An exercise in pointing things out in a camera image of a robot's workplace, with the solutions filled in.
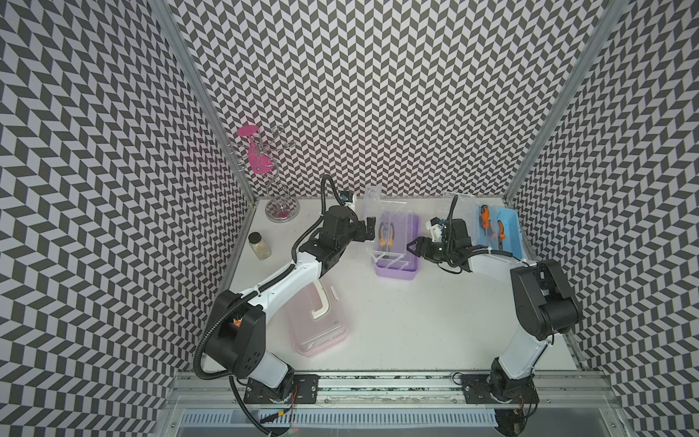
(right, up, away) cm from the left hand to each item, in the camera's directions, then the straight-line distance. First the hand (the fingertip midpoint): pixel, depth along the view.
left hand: (362, 219), depth 84 cm
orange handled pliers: (+54, -6, +20) cm, 58 cm away
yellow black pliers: (+8, -5, +9) cm, 13 cm away
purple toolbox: (+13, -7, +12) cm, 19 cm away
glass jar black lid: (-36, -9, +9) cm, 38 cm away
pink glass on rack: (-42, +23, +24) cm, 53 cm away
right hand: (+17, -12, +10) cm, 23 cm away
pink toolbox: (-12, -28, -10) cm, 32 cm away
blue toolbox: (+57, -9, +17) cm, 60 cm away
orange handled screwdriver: (+45, +1, +15) cm, 48 cm away
